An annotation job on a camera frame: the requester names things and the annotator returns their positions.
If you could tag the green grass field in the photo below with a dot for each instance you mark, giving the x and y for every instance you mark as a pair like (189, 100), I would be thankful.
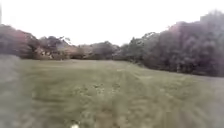
(110, 96)

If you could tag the row of trees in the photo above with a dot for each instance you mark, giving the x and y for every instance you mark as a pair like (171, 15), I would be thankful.
(186, 50)

